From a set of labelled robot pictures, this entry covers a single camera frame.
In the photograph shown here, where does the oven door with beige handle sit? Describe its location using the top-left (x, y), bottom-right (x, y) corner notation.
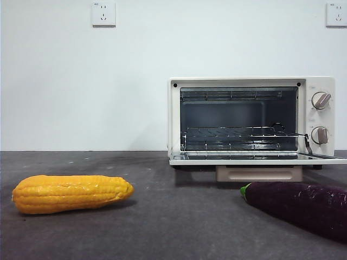
top-left (169, 134), bottom-right (347, 183)

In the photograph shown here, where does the dark purple eggplant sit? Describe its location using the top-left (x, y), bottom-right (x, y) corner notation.
top-left (240, 181), bottom-right (347, 243)

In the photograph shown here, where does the cream white toaster oven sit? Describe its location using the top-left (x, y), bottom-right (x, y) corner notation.
top-left (167, 76), bottom-right (335, 171)

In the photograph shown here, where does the beige oven knob upright pointer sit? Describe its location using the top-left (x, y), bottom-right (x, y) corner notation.
top-left (310, 126), bottom-right (330, 145)

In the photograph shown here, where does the beige oven knob slanted pointer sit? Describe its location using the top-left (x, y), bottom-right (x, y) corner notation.
top-left (311, 92), bottom-right (332, 111)

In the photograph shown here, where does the yellow corn cob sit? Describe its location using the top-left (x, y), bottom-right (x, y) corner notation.
top-left (11, 174), bottom-right (135, 216)

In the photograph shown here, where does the metal wire oven rack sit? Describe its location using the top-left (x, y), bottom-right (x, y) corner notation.
top-left (181, 123), bottom-right (309, 159)

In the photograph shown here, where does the white wall socket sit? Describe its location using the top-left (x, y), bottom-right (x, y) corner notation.
top-left (325, 3), bottom-right (347, 28)
top-left (91, 2), bottom-right (117, 28)

